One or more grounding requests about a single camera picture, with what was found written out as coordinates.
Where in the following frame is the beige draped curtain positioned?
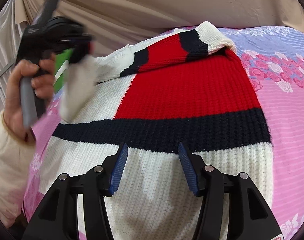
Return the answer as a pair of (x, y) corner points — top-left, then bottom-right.
(15, 0), (304, 56)

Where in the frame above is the white red navy knit sweater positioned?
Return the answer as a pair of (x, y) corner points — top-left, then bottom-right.
(39, 21), (273, 239)

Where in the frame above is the person's left hand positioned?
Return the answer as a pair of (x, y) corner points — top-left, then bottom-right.
(3, 53), (55, 144)

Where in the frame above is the pink floral bed sheet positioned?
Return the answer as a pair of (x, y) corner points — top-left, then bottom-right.
(23, 27), (304, 239)

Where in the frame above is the silver striped curtain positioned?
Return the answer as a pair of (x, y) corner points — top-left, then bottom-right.
(0, 0), (22, 111)

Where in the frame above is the green plush pillow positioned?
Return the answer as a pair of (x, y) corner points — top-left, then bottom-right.
(54, 49), (73, 94)

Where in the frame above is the cream sleeve forearm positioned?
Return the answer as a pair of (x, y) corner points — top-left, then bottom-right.
(0, 112), (36, 229)

